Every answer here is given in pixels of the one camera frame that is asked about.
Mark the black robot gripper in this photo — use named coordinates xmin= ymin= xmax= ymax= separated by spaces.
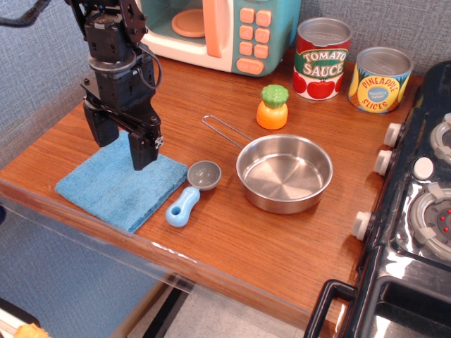
xmin=82 ymin=52 xmax=163 ymax=171

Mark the teal toy microwave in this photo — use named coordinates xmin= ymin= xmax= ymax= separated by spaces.
xmin=137 ymin=1 xmax=302 ymax=77

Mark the white stove knob upper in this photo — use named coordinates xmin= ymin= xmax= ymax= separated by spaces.
xmin=384 ymin=123 xmax=402 ymax=148

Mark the tomato sauce can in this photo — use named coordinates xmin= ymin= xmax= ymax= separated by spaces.
xmin=292 ymin=17 xmax=353 ymax=101

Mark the white stove knob middle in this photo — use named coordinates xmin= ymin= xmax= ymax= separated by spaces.
xmin=373 ymin=150 xmax=393 ymax=176

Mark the blue folded cloth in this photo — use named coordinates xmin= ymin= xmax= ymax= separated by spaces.
xmin=55 ymin=131 xmax=187 ymax=233

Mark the white stove knob lower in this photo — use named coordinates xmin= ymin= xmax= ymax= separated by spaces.
xmin=351 ymin=211 xmax=372 ymax=241

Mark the pineapple slices can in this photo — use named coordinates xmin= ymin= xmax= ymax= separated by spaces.
xmin=348 ymin=46 xmax=414 ymax=114

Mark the black cable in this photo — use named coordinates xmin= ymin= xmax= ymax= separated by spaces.
xmin=0 ymin=0 xmax=52 ymax=28

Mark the orange object at corner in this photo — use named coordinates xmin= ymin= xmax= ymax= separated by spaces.
xmin=13 ymin=323 xmax=50 ymax=338

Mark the stainless steel pan bowl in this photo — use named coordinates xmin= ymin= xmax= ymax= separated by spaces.
xmin=202 ymin=115 xmax=334 ymax=215

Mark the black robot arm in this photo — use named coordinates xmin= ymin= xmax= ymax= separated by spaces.
xmin=68 ymin=1 xmax=163 ymax=170

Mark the blue grey toy scoop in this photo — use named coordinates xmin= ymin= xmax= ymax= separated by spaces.
xmin=166 ymin=161 xmax=222 ymax=227

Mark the orange toy carrot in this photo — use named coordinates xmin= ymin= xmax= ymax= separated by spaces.
xmin=257 ymin=84 xmax=289 ymax=130

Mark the black toy stove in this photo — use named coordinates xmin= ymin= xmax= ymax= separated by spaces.
xmin=304 ymin=61 xmax=450 ymax=337

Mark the white stove knob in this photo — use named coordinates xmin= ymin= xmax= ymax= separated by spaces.
xmin=384 ymin=123 xmax=402 ymax=148
xmin=373 ymin=150 xmax=393 ymax=176
xmin=351 ymin=211 xmax=372 ymax=241

